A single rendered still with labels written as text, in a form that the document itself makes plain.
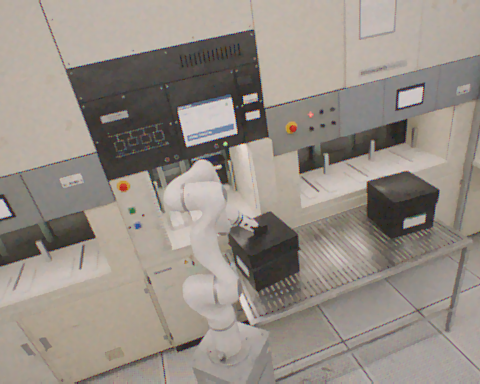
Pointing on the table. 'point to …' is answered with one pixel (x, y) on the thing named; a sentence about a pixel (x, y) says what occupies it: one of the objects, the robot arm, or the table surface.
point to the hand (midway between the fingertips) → (259, 228)
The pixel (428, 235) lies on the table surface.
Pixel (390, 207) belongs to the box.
